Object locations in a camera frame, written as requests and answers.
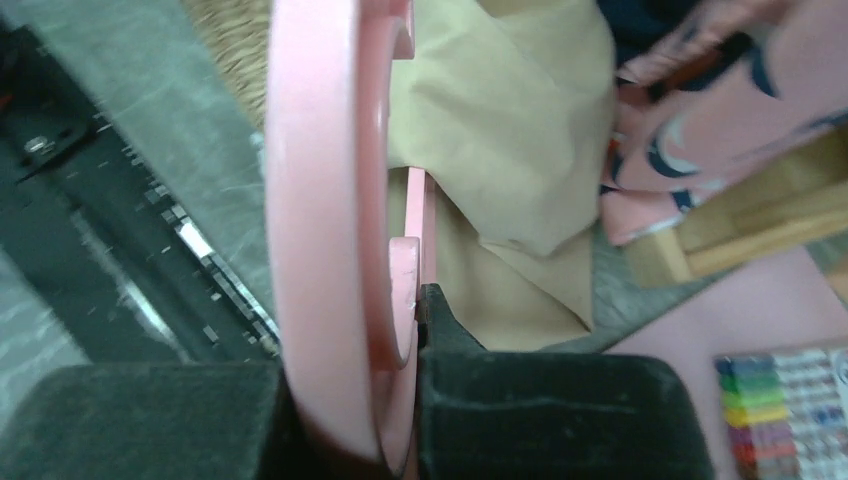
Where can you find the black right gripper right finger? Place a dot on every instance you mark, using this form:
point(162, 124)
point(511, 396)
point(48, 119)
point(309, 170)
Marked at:
point(547, 415)

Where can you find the navy blue hanging garment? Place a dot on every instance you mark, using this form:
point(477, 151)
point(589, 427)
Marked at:
point(636, 25)

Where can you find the pink clipboard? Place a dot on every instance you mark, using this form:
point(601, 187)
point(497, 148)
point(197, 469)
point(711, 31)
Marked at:
point(780, 301)

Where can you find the pink shark print garment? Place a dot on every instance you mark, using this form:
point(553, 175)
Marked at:
point(734, 85)

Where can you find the wooden clothes rack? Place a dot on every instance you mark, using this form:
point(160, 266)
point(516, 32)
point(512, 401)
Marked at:
point(799, 198)

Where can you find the marker pen set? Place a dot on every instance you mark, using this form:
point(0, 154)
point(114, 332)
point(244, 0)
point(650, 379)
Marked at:
point(786, 412)

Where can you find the pink notched hanger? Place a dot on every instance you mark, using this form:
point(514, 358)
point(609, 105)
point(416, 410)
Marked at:
point(345, 292)

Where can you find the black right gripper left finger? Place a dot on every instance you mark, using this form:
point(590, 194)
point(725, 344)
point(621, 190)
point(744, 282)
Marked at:
point(157, 421)

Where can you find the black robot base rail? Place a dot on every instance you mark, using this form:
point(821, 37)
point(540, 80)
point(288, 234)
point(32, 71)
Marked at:
point(93, 230)

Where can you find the beige drawstring shorts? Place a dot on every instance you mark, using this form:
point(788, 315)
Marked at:
point(508, 106)

